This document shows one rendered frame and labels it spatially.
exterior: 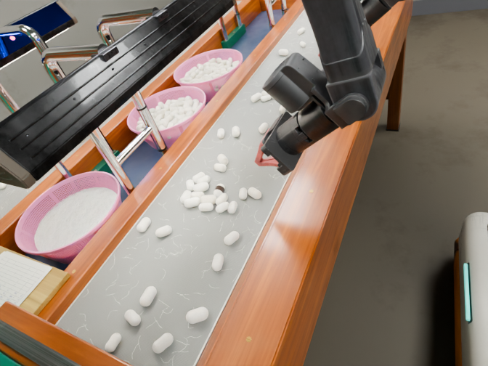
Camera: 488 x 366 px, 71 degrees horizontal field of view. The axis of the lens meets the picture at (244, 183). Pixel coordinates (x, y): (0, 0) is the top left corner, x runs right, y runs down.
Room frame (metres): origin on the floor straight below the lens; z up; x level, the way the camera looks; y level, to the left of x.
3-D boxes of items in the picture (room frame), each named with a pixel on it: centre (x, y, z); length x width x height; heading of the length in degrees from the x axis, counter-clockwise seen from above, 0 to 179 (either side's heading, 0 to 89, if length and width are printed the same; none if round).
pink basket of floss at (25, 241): (0.68, 0.43, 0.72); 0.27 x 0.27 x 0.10
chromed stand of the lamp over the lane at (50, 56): (0.70, 0.17, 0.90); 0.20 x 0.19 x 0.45; 142
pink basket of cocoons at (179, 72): (1.26, -0.01, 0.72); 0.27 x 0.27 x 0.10
